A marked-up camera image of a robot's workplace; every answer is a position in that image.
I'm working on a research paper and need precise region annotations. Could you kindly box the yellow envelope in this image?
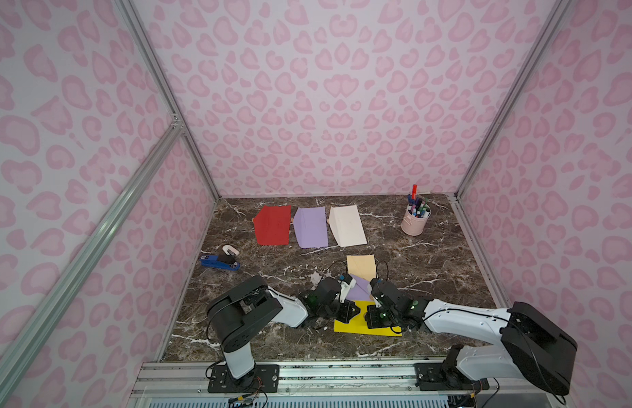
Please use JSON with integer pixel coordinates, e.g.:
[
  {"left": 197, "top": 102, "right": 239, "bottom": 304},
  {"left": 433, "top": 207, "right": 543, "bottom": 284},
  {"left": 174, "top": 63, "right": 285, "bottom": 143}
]
[{"left": 334, "top": 301, "right": 402, "bottom": 337}]

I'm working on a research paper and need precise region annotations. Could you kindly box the cream white envelope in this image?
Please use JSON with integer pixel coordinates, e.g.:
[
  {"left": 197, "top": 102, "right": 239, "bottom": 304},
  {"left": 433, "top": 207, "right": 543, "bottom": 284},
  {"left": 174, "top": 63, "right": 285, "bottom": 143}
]
[{"left": 328, "top": 205, "right": 368, "bottom": 248}]

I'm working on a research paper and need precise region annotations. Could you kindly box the lilac envelope with butterfly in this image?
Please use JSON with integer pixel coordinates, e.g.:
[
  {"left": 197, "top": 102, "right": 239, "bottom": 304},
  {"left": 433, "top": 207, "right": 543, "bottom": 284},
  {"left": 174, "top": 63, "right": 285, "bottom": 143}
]
[{"left": 293, "top": 207, "right": 329, "bottom": 248}]

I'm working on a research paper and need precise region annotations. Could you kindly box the red envelope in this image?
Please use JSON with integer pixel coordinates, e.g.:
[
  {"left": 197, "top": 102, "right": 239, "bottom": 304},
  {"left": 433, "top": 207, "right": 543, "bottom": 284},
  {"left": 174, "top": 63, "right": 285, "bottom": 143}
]
[{"left": 253, "top": 206, "right": 291, "bottom": 246}]

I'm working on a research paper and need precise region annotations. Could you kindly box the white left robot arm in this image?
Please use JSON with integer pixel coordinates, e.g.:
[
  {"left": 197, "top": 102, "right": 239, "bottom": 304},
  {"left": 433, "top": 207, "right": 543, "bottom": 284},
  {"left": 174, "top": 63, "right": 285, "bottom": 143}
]
[{"left": 205, "top": 273, "right": 361, "bottom": 382}]

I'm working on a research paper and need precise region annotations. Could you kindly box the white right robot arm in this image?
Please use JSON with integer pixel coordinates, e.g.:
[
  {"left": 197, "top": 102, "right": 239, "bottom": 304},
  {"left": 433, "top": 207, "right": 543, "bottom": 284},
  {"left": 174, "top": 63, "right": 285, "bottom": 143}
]
[{"left": 364, "top": 278, "right": 578, "bottom": 400}]

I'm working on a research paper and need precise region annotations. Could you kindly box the tan kraft envelope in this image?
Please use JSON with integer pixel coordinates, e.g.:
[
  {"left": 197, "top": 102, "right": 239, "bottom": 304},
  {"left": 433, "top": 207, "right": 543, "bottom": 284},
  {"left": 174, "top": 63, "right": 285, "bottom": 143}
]
[{"left": 346, "top": 255, "right": 376, "bottom": 282}]

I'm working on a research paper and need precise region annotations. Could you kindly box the pink pen cup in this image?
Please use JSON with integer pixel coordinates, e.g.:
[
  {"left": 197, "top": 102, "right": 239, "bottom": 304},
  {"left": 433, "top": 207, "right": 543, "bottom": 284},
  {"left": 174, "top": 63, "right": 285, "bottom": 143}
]
[{"left": 401, "top": 203, "right": 431, "bottom": 236}]

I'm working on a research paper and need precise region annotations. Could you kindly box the white tape dispenser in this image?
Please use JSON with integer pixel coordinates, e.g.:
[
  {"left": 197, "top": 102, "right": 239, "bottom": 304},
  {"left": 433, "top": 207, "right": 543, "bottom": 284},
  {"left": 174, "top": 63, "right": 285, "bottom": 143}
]
[{"left": 222, "top": 245, "right": 240, "bottom": 257}]

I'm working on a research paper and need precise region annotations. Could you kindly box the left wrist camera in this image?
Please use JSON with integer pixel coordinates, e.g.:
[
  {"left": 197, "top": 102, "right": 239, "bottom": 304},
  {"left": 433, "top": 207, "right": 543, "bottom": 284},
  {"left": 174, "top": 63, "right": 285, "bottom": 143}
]
[{"left": 338, "top": 273, "right": 356, "bottom": 304}]

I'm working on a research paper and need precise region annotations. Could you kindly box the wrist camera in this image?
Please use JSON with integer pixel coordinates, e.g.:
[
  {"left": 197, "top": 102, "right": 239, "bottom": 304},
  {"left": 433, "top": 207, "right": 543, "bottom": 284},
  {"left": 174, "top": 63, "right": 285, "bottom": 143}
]
[
  {"left": 368, "top": 278, "right": 381, "bottom": 308},
  {"left": 338, "top": 273, "right": 356, "bottom": 304}
]

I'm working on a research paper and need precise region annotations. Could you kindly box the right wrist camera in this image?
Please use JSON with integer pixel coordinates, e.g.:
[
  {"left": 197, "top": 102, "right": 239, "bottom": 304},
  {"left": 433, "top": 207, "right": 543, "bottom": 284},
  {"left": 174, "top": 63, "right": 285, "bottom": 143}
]
[{"left": 368, "top": 278, "right": 381, "bottom": 308}]

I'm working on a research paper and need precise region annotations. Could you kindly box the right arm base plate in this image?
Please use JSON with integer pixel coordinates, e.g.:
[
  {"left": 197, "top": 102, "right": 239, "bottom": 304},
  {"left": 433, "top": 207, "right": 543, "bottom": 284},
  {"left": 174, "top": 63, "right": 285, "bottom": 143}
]
[{"left": 414, "top": 363, "right": 490, "bottom": 394}]

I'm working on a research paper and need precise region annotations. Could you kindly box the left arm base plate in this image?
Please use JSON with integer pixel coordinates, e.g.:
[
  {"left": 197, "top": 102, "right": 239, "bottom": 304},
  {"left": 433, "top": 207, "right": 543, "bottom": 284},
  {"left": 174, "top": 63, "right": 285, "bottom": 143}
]
[{"left": 205, "top": 364, "right": 279, "bottom": 394}]

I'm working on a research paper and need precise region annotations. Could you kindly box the aluminium mounting rail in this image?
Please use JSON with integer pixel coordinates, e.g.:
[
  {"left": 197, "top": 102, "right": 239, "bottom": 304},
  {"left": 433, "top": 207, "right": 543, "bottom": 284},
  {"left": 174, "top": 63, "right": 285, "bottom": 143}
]
[{"left": 127, "top": 358, "right": 573, "bottom": 407}]

